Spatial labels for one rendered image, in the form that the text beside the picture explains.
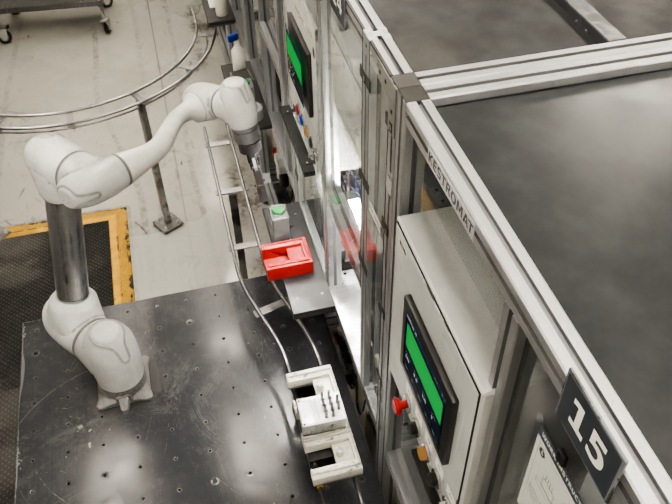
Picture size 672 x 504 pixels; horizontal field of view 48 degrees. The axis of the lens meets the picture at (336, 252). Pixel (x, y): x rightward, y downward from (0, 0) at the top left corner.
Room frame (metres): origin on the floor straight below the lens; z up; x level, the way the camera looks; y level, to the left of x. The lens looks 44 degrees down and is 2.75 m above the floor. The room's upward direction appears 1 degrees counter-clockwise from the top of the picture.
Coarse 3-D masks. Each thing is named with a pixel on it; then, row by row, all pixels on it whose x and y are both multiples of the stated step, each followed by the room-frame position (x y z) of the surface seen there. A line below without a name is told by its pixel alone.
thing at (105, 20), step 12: (0, 0) 5.22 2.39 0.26; (12, 0) 5.21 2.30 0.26; (24, 0) 5.21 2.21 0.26; (36, 0) 5.20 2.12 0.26; (48, 0) 5.20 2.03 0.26; (60, 0) 5.20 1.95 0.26; (72, 0) 5.19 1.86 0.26; (84, 0) 5.19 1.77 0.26; (96, 0) 5.18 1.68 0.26; (108, 0) 5.60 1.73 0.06; (0, 12) 5.06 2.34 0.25; (12, 12) 5.07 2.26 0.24; (108, 24) 5.17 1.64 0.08; (0, 36) 5.05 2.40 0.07
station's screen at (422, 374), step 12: (408, 324) 0.91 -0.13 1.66; (408, 336) 0.91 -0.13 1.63; (408, 348) 0.91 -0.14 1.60; (420, 348) 0.85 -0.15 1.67; (408, 360) 0.90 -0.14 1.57; (420, 360) 0.84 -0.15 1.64; (408, 372) 0.90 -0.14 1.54; (420, 372) 0.84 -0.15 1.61; (432, 372) 0.79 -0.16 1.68; (420, 384) 0.83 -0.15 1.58; (432, 384) 0.78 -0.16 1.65; (420, 396) 0.83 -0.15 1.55; (432, 396) 0.78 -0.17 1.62; (432, 408) 0.77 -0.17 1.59; (444, 408) 0.73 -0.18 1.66; (432, 420) 0.77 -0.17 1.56; (432, 432) 0.76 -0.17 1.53
